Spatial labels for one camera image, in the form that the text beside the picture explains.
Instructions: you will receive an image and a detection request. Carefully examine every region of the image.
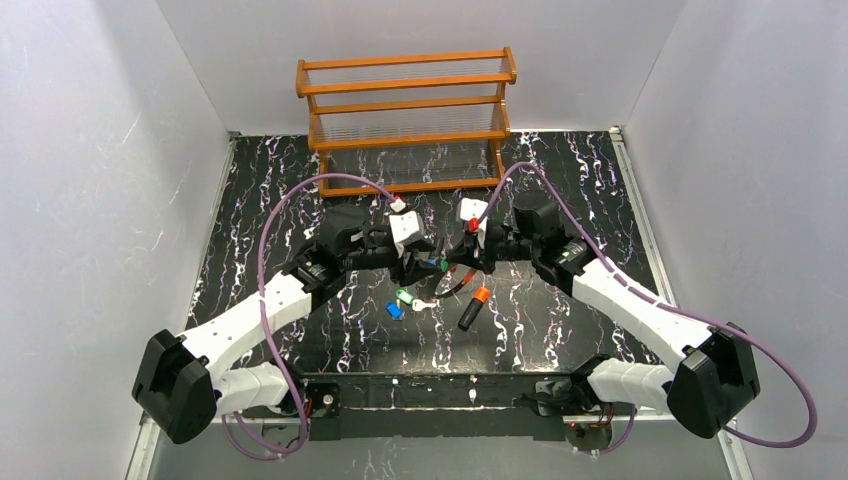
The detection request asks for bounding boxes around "blue key tag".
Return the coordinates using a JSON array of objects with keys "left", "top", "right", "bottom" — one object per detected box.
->
[{"left": 385, "top": 302, "right": 405, "bottom": 320}]

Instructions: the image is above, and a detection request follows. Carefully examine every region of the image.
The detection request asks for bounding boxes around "pale green key tag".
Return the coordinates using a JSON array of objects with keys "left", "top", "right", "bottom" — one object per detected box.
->
[{"left": 411, "top": 299, "right": 439, "bottom": 312}]

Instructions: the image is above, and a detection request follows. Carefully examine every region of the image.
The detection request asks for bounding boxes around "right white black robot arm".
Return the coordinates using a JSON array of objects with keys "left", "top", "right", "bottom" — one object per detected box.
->
[{"left": 447, "top": 192, "right": 760, "bottom": 439}]

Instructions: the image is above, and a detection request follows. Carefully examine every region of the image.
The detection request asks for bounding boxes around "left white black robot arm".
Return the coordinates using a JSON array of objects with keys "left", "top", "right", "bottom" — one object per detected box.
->
[{"left": 131, "top": 205, "right": 440, "bottom": 444}]

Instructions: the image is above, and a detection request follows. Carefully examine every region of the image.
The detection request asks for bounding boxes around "blue capped black marker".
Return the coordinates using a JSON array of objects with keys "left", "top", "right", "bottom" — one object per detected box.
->
[{"left": 428, "top": 237, "right": 445, "bottom": 268}]

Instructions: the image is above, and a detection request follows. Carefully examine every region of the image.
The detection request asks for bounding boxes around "orange capped black marker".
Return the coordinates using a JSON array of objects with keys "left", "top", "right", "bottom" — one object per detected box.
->
[{"left": 457, "top": 287, "right": 490, "bottom": 331}]

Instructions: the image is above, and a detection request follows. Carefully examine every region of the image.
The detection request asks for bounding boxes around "orange wooden shelf rack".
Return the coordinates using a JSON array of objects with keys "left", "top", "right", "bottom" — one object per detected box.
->
[{"left": 295, "top": 47, "right": 517, "bottom": 194}]

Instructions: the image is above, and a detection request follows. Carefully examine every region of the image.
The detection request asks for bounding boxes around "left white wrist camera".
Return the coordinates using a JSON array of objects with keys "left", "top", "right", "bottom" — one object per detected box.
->
[{"left": 388, "top": 196, "right": 425, "bottom": 257}]

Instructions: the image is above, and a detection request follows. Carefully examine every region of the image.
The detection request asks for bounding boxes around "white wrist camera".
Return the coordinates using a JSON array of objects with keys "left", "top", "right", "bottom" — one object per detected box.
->
[
  {"left": 457, "top": 198, "right": 488, "bottom": 244},
  {"left": 388, "top": 196, "right": 425, "bottom": 257}
]

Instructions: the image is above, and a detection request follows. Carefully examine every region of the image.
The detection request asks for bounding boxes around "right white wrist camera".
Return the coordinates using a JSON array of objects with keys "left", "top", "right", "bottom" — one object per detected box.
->
[{"left": 457, "top": 198, "right": 488, "bottom": 244}]

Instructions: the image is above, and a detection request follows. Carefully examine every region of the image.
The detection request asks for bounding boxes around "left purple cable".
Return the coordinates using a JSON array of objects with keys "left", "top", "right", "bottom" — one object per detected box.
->
[{"left": 219, "top": 173, "right": 402, "bottom": 462}]

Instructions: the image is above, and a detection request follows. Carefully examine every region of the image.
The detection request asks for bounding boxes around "purple cable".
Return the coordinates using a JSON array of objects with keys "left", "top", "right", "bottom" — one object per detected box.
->
[
  {"left": 476, "top": 162, "right": 819, "bottom": 455},
  {"left": 219, "top": 173, "right": 402, "bottom": 462}
]

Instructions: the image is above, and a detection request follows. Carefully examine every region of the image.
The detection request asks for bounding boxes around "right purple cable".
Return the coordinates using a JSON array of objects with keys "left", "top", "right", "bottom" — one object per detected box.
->
[{"left": 476, "top": 162, "right": 819, "bottom": 455}]

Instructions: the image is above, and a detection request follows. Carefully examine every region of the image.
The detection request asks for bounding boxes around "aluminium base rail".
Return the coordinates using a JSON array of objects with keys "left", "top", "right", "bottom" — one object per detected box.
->
[{"left": 125, "top": 377, "right": 753, "bottom": 480}]

